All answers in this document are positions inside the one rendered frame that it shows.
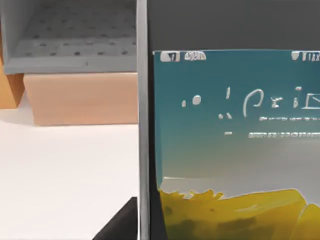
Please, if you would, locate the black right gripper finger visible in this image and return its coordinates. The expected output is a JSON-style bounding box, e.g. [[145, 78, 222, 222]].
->
[[91, 196, 139, 240]]

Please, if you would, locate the blue and yellow book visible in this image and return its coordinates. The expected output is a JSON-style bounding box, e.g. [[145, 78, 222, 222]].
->
[[152, 49, 320, 240]]

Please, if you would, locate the grey cabinet with dark inside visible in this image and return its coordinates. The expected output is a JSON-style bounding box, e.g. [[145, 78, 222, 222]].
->
[[136, 0, 320, 240]]

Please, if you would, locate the pale wooden drawer front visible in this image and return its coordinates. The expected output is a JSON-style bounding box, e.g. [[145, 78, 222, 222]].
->
[[23, 72, 139, 127]]

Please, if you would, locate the wooden cupboard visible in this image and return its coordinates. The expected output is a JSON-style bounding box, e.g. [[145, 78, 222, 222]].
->
[[0, 29, 25, 110]]

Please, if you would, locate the grey pierced drawer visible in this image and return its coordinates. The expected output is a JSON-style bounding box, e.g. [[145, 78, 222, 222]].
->
[[0, 0, 138, 75]]

